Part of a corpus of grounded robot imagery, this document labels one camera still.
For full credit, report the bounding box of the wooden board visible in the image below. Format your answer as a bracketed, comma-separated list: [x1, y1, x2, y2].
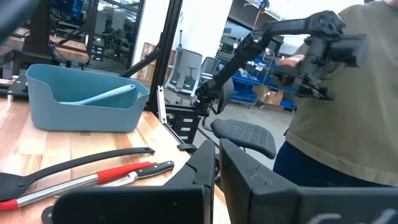
[136, 42, 177, 83]

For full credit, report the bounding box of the person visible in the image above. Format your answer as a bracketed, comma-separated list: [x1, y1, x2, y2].
[272, 0, 398, 187]

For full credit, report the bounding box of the background wooden workbench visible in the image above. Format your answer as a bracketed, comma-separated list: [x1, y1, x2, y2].
[0, 27, 91, 65]

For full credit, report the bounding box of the black aluminium table frame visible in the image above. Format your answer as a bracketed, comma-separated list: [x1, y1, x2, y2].
[119, 0, 200, 154]

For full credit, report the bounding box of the blue storage cart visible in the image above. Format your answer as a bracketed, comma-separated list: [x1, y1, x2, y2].
[231, 55, 299, 113]

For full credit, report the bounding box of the black spatula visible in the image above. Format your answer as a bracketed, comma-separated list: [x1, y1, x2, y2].
[0, 147, 155, 202]

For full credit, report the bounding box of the red spoon with steel shaft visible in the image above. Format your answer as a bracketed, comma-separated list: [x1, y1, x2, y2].
[0, 161, 158, 213]

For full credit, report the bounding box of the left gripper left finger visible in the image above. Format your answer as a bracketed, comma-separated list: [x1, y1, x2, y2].
[51, 139, 217, 224]

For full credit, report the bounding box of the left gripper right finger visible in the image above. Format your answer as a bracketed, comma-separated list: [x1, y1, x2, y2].
[219, 138, 398, 224]

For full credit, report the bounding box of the black mesh office chair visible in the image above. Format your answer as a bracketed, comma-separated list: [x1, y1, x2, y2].
[210, 77, 277, 160]

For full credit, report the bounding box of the cardboard box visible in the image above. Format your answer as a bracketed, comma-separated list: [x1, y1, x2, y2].
[252, 84, 284, 106]

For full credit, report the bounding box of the blue plastic bin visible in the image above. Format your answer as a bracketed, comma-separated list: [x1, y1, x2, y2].
[25, 63, 150, 133]

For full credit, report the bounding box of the grey mesh office chair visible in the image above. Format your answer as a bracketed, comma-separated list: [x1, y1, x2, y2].
[164, 47, 203, 103]

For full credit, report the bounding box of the grey-blue silicone spatula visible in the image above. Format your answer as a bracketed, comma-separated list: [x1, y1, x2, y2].
[58, 83, 137, 106]

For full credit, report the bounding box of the black drawer unit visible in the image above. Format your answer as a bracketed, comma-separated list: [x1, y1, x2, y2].
[165, 105, 210, 144]

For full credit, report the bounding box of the person's hand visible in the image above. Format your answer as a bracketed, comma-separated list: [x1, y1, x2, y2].
[275, 54, 306, 68]

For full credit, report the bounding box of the large black-handled knife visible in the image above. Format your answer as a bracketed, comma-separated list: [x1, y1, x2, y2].
[96, 160, 175, 188]

